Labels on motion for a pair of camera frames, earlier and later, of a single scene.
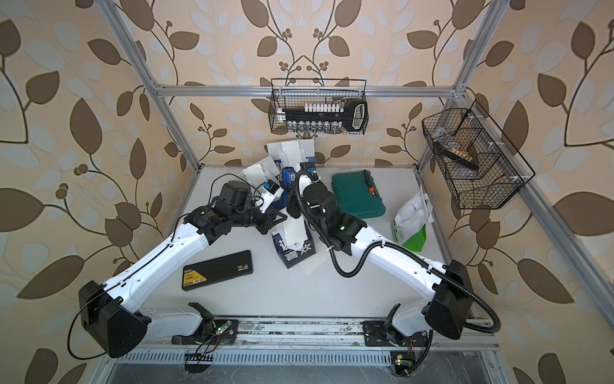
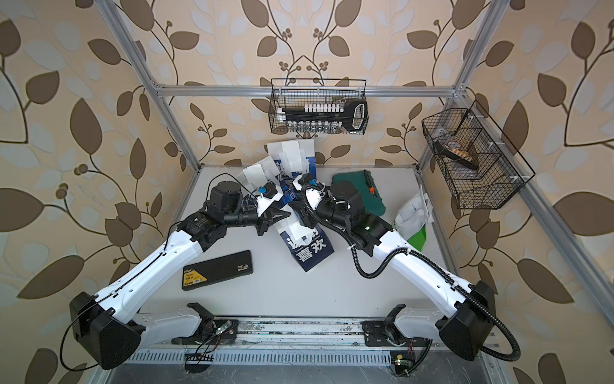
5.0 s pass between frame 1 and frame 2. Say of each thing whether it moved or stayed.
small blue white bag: moved
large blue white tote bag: moved
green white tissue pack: stayed
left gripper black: stayed
